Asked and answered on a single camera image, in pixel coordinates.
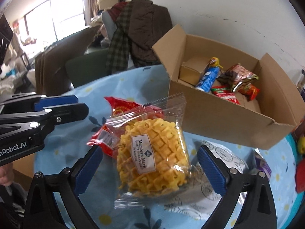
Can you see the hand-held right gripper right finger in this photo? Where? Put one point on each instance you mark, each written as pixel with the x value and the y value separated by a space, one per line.
pixel 212 169

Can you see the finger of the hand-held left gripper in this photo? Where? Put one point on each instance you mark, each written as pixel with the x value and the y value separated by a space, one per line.
pixel 71 113
pixel 57 101

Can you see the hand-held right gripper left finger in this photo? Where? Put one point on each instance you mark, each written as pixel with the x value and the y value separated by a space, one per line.
pixel 88 169

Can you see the white printed snack packet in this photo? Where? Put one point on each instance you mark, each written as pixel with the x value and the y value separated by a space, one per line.
pixel 226 155

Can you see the large red snack packet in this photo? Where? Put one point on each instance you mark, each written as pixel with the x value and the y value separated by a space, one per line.
pixel 119 107

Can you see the purple and silver snack packet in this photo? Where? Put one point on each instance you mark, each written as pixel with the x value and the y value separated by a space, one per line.
pixel 262 164

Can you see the cardboard box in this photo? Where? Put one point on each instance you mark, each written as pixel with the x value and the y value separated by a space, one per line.
pixel 214 114

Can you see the clear waffle snack packet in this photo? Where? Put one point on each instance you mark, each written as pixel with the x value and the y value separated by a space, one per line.
pixel 152 157

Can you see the red and green snack packet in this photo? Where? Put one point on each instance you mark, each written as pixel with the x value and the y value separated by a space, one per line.
pixel 224 93

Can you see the blue and white tube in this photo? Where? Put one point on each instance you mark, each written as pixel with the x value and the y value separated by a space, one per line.
pixel 207 78

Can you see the brown sausage snack packet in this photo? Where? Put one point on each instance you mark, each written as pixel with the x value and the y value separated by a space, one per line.
pixel 238 75

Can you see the yellow lollipop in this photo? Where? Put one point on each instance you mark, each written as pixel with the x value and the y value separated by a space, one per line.
pixel 214 61

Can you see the person's left hand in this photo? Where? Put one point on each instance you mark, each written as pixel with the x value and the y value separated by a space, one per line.
pixel 6 175

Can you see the blue floral tablecloth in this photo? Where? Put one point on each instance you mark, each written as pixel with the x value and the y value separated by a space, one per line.
pixel 62 148

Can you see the dark green chair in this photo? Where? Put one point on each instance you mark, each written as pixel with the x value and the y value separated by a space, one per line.
pixel 88 69

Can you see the person's striped clothing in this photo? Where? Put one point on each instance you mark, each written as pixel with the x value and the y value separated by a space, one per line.
pixel 12 207

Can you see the green plaid shirt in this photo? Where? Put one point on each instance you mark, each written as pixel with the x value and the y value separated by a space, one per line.
pixel 119 47

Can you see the small red foil snack packet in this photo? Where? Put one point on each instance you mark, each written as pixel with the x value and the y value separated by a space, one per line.
pixel 249 90

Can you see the red canister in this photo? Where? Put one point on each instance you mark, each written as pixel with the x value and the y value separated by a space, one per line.
pixel 300 176

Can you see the pile of clothes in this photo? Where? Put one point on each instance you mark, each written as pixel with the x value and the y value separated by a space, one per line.
pixel 97 21

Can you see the teal table cover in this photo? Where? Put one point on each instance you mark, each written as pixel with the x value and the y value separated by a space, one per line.
pixel 293 207

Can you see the window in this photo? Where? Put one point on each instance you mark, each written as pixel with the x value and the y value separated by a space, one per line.
pixel 66 9

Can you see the green fruit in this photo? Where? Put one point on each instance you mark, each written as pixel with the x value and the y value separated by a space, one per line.
pixel 301 145

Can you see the curtain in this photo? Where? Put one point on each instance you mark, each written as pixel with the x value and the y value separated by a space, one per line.
pixel 90 2

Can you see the brown quilted jacket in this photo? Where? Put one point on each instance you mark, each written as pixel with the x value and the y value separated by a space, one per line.
pixel 147 28

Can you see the clear jar dark blue label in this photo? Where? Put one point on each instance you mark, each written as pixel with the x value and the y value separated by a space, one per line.
pixel 301 78

